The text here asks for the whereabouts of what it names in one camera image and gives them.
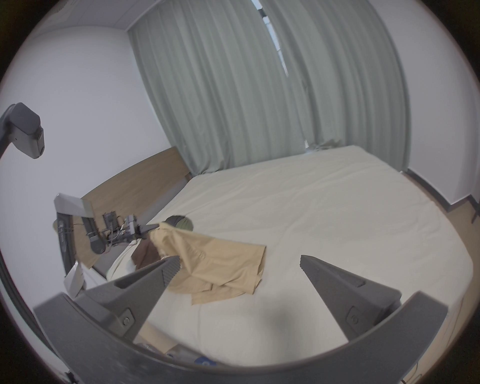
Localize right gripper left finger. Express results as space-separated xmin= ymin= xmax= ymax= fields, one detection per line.
xmin=76 ymin=255 xmax=182 ymax=344

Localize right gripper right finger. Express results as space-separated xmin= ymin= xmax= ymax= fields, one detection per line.
xmin=299 ymin=255 xmax=402 ymax=344

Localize tan shorts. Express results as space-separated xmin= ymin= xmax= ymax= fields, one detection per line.
xmin=150 ymin=222 xmax=268 ymax=305

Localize bed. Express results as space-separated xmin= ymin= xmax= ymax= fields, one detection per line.
xmin=77 ymin=144 xmax=474 ymax=367

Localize brown garment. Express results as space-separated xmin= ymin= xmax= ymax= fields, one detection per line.
xmin=130 ymin=240 xmax=162 ymax=271

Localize pale green curtain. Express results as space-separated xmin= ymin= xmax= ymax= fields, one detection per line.
xmin=262 ymin=0 xmax=411 ymax=172
xmin=127 ymin=0 xmax=305 ymax=177

